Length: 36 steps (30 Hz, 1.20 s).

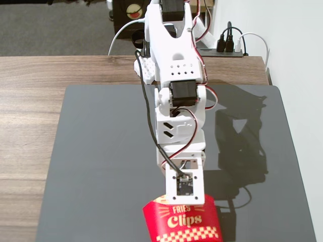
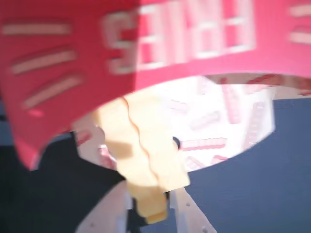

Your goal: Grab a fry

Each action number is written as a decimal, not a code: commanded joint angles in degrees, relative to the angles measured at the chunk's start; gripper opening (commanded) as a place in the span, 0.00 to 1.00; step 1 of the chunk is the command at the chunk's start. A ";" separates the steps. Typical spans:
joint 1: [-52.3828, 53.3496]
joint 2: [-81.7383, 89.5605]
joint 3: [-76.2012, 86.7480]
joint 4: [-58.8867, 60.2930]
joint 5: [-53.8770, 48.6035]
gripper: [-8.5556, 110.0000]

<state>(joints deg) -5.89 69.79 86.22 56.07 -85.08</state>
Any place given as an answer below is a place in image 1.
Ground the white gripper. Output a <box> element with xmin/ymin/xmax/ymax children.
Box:
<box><xmin>155</xmin><ymin>141</ymin><xmax>207</xmax><ymax>175</ymax></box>

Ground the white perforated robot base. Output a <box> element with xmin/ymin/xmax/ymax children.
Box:
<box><xmin>133</xmin><ymin>56</ymin><xmax>155</xmax><ymax>85</ymax></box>

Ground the red fries clips box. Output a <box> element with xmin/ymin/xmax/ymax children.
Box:
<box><xmin>142</xmin><ymin>193</ymin><xmax>224</xmax><ymax>242</ymax></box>

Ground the grey table mat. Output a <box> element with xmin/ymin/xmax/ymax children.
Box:
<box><xmin>34</xmin><ymin>84</ymin><xmax>317</xmax><ymax>242</ymax></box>

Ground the black usb hub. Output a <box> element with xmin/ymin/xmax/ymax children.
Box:
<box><xmin>196</xmin><ymin>48</ymin><xmax>244</xmax><ymax>58</ymax></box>

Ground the black cabinet with round sticker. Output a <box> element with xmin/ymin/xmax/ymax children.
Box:
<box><xmin>112</xmin><ymin>0</ymin><xmax>152</xmax><ymax>40</ymax></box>

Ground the brown cardboard box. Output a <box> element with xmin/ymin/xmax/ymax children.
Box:
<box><xmin>189</xmin><ymin>0</ymin><xmax>214</xmax><ymax>9</ymax></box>

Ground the metal chair leg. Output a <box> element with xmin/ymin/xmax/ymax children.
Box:
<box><xmin>105</xmin><ymin>0</ymin><xmax>115</xmax><ymax>22</ymax></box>

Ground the red white black servo wire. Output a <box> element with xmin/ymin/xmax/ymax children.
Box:
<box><xmin>191</xmin><ymin>0</ymin><xmax>219</xmax><ymax>111</ymax></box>
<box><xmin>164</xmin><ymin>107</ymin><xmax>198</xmax><ymax>162</ymax></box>

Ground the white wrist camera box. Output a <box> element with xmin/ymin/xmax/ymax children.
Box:
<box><xmin>165</xmin><ymin>168</ymin><xmax>206</xmax><ymax>205</ymax></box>

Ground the black camera cable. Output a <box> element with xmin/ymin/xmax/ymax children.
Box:
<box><xmin>134</xmin><ymin>49</ymin><xmax>185</xmax><ymax>178</ymax></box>

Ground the white usb plug with cable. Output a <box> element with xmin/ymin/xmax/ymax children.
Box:
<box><xmin>235</xmin><ymin>32</ymin><xmax>271</xmax><ymax>76</ymax></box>

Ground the black tape ring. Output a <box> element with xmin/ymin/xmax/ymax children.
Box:
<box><xmin>131</xmin><ymin>30</ymin><xmax>146</xmax><ymax>48</ymax></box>

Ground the white power cable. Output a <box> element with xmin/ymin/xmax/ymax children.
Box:
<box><xmin>107</xmin><ymin>17</ymin><xmax>147</xmax><ymax>56</ymax></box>

